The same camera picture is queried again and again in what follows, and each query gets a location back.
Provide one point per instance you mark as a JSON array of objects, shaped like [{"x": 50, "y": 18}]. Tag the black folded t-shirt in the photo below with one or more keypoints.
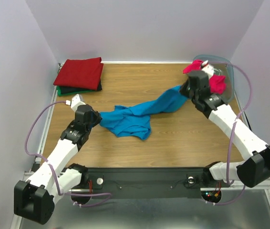
[{"x": 99, "y": 87}]

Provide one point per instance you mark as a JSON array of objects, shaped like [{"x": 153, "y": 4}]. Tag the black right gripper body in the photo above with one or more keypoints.
[{"x": 185, "y": 88}]

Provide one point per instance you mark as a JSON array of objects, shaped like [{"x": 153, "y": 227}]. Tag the clear plastic bin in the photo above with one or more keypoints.
[{"x": 223, "y": 67}]

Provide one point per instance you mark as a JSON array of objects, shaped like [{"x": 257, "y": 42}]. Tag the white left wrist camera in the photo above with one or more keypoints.
[{"x": 75, "y": 102}]

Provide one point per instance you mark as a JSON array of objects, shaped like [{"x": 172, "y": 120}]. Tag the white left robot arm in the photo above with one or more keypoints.
[{"x": 35, "y": 198}]

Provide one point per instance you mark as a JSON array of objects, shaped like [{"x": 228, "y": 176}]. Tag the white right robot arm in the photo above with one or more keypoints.
[{"x": 255, "y": 166}]

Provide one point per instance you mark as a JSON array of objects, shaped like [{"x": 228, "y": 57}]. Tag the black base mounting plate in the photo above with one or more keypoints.
[{"x": 151, "y": 182}]

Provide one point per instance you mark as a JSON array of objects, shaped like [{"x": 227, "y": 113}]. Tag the green folded t-shirt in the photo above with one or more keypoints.
[{"x": 65, "y": 90}]

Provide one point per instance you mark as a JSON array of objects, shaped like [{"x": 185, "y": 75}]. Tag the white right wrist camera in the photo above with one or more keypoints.
[{"x": 207, "y": 68}]

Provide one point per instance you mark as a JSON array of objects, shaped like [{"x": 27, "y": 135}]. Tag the red folded t-shirt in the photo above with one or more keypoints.
[{"x": 80, "y": 73}]

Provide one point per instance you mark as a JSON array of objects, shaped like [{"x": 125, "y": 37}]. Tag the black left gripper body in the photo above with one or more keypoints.
[{"x": 95, "y": 120}]

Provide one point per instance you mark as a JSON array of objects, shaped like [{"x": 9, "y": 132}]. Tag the blue t-shirt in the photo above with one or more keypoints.
[{"x": 135, "y": 120}]

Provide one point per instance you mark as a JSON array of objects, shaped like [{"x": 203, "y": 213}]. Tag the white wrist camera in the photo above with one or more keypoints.
[
  {"x": 207, "y": 68},
  {"x": 75, "y": 102}
]

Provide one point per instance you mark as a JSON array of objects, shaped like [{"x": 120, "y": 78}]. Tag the pink crumpled t-shirt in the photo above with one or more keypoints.
[{"x": 216, "y": 82}]

